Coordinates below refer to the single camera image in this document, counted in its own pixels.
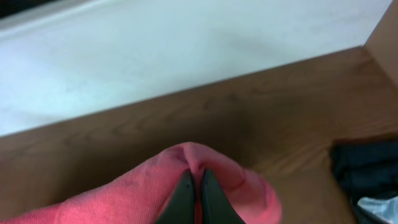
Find red orange t-shirt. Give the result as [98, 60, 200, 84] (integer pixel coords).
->
[12, 142, 282, 224]

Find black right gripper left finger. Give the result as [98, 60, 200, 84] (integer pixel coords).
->
[155, 170, 195, 224]

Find dark blue jeans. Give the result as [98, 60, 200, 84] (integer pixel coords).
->
[329, 139, 398, 224]

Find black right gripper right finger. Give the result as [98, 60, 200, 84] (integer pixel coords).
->
[201, 169, 244, 224]

